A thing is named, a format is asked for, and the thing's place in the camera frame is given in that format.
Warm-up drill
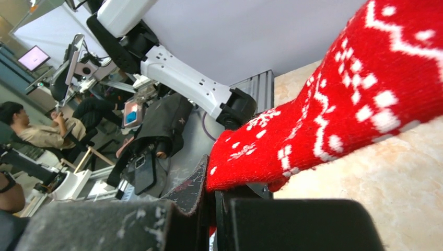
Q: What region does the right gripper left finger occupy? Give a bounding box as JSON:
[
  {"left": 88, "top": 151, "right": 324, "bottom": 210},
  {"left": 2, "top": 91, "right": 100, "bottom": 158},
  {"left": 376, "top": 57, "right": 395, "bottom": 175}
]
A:
[{"left": 16, "top": 155, "right": 209, "bottom": 250}]

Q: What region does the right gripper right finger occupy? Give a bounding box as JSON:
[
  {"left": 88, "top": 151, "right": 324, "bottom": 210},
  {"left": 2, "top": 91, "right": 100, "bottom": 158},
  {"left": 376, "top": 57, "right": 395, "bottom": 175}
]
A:
[{"left": 215, "top": 186, "right": 384, "bottom": 250}]

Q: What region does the red snowflake sock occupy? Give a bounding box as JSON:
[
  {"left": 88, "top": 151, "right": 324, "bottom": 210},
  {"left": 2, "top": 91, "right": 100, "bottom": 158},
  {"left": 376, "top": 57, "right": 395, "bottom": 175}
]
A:
[{"left": 206, "top": 1, "right": 442, "bottom": 192}]

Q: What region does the black bag on chair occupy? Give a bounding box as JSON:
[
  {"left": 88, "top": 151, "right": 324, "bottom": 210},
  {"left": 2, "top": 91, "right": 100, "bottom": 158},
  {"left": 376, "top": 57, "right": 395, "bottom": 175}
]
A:
[{"left": 106, "top": 93, "right": 194, "bottom": 198}]

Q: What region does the seated person in background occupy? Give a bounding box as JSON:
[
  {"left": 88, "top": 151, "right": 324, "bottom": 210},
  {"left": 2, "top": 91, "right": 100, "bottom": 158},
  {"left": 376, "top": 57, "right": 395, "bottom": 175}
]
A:
[{"left": 0, "top": 100, "right": 87, "bottom": 150}]

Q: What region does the background computer monitor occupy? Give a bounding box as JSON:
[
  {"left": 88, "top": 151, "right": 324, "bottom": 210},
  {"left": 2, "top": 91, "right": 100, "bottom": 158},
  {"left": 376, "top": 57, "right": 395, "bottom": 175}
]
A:
[{"left": 18, "top": 45, "right": 51, "bottom": 72}]

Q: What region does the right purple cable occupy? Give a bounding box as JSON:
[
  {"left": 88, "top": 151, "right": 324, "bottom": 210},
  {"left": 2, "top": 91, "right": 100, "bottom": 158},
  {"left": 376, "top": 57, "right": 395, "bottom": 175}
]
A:
[{"left": 201, "top": 110, "right": 219, "bottom": 143}]

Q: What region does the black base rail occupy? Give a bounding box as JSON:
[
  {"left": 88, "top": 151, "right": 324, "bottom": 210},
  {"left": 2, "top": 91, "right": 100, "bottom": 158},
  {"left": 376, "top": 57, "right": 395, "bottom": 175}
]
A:
[{"left": 230, "top": 70, "right": 274, "bottom": 113}]

